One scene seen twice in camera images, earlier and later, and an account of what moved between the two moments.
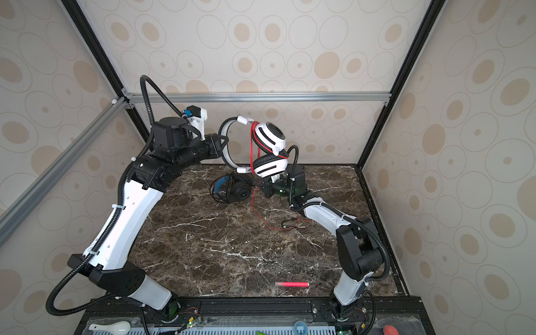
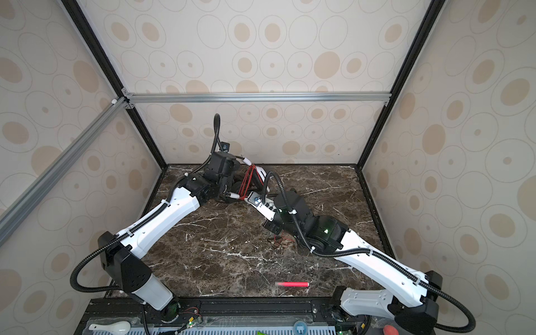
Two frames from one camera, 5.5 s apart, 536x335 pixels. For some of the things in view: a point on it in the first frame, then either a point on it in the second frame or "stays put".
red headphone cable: (252, 138) → (278, 236)
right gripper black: (268, 184) → (269, 227)
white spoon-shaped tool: (120, 327) stays put
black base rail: (368, 315) stays put
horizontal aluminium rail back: (256, 97) stays put
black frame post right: (434, 14) stays put
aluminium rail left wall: (26, 200) stays put
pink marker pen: (292, 284) stays put
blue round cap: (300, 327) stays put
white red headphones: (269, 142) → (248, 179)
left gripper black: (216, 148) → (231, 179)
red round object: (389, 329) stays put
